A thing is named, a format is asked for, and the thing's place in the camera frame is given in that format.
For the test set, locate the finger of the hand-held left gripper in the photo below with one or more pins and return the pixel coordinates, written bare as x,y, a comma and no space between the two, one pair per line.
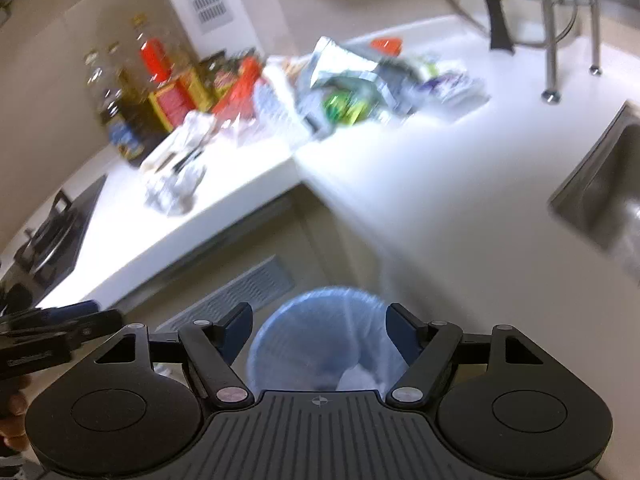
70,311
95,327

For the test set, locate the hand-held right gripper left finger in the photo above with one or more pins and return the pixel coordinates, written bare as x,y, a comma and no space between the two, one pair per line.
237,325

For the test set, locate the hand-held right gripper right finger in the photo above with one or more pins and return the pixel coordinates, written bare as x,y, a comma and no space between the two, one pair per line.
400,327

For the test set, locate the white plastic sheet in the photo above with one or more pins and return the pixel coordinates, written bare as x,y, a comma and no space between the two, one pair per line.
172,187

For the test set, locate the white paper ball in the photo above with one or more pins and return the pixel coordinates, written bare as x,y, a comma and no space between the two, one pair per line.
200,127

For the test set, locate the green plastic wrapper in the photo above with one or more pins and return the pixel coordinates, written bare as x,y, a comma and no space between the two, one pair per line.
345,105

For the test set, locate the person's left hand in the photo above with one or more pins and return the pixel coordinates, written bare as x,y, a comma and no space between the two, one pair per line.
12,410

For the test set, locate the grey cabinet vent grille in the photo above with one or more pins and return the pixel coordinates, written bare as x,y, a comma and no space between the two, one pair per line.
240,290

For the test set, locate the black stove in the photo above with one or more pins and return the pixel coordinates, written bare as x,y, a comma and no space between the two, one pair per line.
55,240

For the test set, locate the long white packet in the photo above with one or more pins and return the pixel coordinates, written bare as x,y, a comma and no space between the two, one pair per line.
165,152

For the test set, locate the dark sauce bottle blue label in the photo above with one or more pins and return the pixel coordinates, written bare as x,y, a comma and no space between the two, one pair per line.
122,130

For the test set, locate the red plastic bag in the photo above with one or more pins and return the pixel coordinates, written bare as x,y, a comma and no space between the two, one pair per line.
240,90

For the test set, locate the steel sink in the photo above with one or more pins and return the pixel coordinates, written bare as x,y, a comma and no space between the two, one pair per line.
600,185

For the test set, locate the glass jar dark lid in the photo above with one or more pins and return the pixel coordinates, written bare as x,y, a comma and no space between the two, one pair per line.
210,80

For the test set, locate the white printed packet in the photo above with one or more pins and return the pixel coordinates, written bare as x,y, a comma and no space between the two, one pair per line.
455,85

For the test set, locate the tall yellow oil bottle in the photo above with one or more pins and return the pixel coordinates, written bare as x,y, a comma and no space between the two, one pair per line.
120,65

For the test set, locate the glass jar checkered lid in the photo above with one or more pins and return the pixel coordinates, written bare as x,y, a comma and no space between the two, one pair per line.
230,72

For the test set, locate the glass pot lid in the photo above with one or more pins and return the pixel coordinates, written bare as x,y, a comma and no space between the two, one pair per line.
497,15

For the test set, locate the metal dish rack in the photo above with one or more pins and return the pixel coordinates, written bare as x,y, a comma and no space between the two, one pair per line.
550,35

